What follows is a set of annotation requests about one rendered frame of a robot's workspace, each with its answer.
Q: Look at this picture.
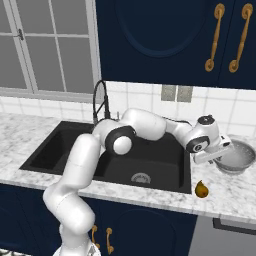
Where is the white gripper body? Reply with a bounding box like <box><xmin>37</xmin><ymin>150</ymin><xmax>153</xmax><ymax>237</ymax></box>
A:
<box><xmin>192</xmin><ymin>142</ymin><xmax>232</xmax><ymax>165</ymax></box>

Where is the silver metal colander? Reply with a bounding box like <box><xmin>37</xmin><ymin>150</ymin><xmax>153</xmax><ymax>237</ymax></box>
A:
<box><xmin>213</xmin><ymin>134</ymin><xmax>256</xmax><ymax>175</ymax></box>

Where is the brown yellow pear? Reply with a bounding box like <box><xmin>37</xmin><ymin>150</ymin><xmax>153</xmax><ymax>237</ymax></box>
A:
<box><xmin>194</xmin><ymin>179</ymin><xmax>210</xmax><ymax>199</ymax></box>

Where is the black kitchen sink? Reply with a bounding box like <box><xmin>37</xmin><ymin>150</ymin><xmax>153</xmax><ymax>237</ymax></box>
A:
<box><xmin>19</xmin><ymin>120</ymin><xmax>193</xmax><ymax>195</ymax></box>

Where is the grey sink drain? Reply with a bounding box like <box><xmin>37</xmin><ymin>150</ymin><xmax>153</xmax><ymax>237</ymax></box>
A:
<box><xmin>130</xmin><ymin>172</ymin><xmax>152</xmax><ymax>185</ymax></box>

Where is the black sink faucet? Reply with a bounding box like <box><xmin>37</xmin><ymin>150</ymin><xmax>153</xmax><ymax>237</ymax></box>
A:
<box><xmin>92</xmin><ymin>79</ymin><xmax>112</xmax><ymax>125</ymax></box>

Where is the navy upper cupboard door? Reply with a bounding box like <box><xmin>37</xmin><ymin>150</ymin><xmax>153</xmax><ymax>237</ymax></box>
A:
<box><xmin>95</xmin><ymin>0</ymin><xmax>234</xmax><ymax>88</ymax></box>
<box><xmin>217</xmin><ymin>0</ymin><xmax>256</xmax><ymax>91</ymax></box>

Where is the navy cupboard door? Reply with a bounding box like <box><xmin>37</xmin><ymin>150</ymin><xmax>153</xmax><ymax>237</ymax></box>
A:
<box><xmin>83</xmin><ymin>196</ymin><xmax>198</xmax><ymax>256</ymax></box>
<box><xmin>0</xmin><ymin>182</ymin><xmax>103</xmax><ymax>256</ymax></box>
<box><xmin>95</xmin><ymin>0</ymin><xmax>234</xmax><ymax>88</ymax></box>
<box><xmin>217</xmin><ymin>0</ymin><xmax>256</xmax><ymax>91</ymax></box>

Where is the grey dishwasher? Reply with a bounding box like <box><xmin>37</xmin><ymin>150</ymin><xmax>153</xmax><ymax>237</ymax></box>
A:
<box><xmin>187</xmin><ymin>214</ymin><xmax>256</xmax><ymax>256</ymax></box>

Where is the navy lower cupboard door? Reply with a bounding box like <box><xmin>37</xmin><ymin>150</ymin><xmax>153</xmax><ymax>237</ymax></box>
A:
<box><xmin>0</xmin><ymin>182</ymin><xmax>103</xmax><ymax>256</ymax></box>
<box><xmin>83</xmin><ymin>196</ymin><xmax>198</xmax><ymax>256</ymax></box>

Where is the white framed window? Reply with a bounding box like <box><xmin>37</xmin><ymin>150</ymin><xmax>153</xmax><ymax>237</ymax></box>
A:
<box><xmin>0</xmin><ymin>0</ymin><xmax>102</xmax><ymax>100</ymax></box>

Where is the grey window latch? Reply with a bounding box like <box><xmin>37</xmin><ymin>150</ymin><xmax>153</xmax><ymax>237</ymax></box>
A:
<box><xmin>13</xmin><ymin>28</ymin><xmax>26</xmax><ymax>42</ymax></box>

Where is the grey wall outlet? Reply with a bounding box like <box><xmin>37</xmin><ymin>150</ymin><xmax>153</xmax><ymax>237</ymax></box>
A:
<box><xmin>176</xmin><ymin>85</ymin><xmax>194</xmax><ymax>103</ymax></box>
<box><xmin>160</xmin><ymin>84</ymin><xmax>177</xmax><ymax>102</ymax></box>

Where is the dark dishwasher handle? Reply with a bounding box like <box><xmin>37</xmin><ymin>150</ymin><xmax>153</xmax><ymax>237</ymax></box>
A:
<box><xmin>212</xmin><ymin>217</ymin><xmax>256</xmax><ymax>237</ymax></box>

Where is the gold upper cupboard handle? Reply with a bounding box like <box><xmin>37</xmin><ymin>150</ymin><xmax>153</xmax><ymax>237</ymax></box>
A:
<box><xmin>228</xmin><ymin>3</ymin><xmax>255</xmax><ymax>74</ymax></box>
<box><xmin>204</xmin><ymin>3</ymin><xmax>226</xmax><ymax>73</ymax></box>

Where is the gold cupboard handle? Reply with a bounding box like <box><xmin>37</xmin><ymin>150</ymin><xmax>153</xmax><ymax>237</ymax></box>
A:
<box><xmin>204</xmin><ymin>3</ymin><xmax>226</xmax><ymax>73</ymax></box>
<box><xmin>228</xmin><ymin>3</ymin><xmax>255</xmax><ymax>74</ymax></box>
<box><xmin>90</xmin><ymin>224</ymin><xmax>101</xmax><ymax>250</ymax></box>
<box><xmin>105</xmin><ymin>227</ymin><xmax>115</xmax><ymax>256</ymax></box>

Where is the gold lower cupboard handle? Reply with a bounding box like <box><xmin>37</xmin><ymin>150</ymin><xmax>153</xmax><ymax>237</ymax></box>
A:
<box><xmin>105</xmin><ymin>227</ymin><xmax>115</xmax><ymax>256</ymax></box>
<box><xmin>90</xmin><ymin>224</ymin><xmax>101</xmax><ymax>250</ymax></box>

